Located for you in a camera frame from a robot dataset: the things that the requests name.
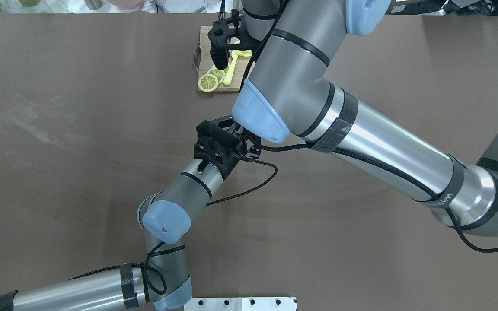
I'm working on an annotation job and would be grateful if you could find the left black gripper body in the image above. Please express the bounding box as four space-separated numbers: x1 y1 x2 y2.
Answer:
194 116 248 180

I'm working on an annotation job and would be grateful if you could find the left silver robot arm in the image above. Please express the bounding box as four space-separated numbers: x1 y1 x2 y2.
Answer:
0 115 261 311

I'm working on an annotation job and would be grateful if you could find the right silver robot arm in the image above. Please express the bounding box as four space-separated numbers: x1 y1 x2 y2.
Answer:
233 0 498 237

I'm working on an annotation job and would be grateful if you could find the lemon slice end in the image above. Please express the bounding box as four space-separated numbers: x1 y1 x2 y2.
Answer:
198 73 219 92

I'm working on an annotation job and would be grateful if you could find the lemon slice middle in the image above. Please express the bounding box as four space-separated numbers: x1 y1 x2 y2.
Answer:
207 67 227 85

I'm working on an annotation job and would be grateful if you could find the wooden cutting board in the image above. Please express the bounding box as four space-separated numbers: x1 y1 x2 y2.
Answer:
194 26 250 92

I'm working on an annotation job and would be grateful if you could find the yellow plastic spoon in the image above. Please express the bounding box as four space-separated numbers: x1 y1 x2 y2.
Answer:
223 51 239 86

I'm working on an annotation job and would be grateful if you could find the lemon slice on spoon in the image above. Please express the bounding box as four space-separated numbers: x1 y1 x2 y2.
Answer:
233 49 252 57

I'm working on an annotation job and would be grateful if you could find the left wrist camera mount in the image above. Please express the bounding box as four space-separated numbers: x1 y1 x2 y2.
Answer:
193 136 239 167

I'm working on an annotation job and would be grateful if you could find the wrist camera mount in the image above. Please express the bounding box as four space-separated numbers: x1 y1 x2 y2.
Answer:
193 136 239 167
207 9 261 70

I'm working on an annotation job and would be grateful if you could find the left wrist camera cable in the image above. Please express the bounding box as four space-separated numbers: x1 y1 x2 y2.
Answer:
206 156 278 207

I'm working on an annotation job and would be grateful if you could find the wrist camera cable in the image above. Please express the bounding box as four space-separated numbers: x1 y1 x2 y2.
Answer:
206 156 278 207
219 0 498 254

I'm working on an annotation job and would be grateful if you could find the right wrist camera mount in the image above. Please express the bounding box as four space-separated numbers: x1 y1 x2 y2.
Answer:
207 9 261 70

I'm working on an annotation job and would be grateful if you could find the white camera pillar base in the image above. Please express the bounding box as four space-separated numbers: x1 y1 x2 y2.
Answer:
183 297 298 311

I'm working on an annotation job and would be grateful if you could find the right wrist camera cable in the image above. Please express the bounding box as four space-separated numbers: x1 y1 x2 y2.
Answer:
219 0 498 254

